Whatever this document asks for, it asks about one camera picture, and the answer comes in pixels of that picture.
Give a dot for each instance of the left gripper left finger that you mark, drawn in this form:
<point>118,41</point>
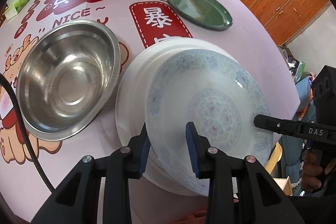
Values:
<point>75,200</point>

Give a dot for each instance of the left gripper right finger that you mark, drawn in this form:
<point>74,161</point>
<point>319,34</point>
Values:
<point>241,190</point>

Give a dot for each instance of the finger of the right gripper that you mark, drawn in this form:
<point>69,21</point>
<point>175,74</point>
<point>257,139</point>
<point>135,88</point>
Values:
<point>299,129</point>

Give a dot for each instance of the blue patterned white plate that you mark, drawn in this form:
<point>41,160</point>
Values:
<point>215,93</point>

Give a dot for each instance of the large white plate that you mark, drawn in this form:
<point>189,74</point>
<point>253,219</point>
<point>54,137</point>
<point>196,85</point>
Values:
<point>131,97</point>

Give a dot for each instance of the large steel bowl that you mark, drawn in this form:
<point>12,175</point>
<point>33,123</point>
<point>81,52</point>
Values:
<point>67,78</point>

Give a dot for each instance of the green plate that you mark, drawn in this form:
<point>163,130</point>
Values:
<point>209,14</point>

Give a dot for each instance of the pink printed tablecloth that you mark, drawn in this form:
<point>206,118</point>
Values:
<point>247,41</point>

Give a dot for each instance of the green tissue pack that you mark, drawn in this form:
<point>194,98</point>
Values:
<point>13,8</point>

